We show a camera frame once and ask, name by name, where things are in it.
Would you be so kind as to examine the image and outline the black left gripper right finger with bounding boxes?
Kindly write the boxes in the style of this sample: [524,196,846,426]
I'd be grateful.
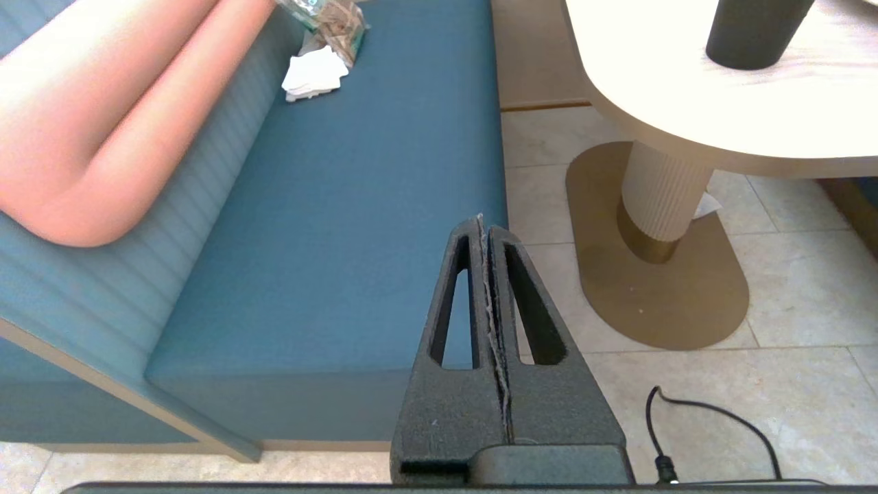
[486,225,630,448]

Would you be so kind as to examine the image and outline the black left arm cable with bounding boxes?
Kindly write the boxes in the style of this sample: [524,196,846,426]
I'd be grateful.
[645,386,784,484]

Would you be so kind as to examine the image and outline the white paper napkins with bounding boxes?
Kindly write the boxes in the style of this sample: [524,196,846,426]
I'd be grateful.
[281,45,349,102]

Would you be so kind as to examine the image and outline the pink bolster cushion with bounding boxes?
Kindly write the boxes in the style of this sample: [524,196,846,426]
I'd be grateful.
[0,0,275,248]

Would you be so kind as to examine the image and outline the black plastic cup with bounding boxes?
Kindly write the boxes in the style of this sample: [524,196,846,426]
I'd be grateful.
[705,0,816,71]

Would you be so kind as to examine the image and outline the clear plastic snack bag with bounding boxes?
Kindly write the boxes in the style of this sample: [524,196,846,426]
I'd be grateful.
[274,0,369,68]

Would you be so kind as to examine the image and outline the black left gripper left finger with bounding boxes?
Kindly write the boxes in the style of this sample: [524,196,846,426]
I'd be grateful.
[390,215,512,484]

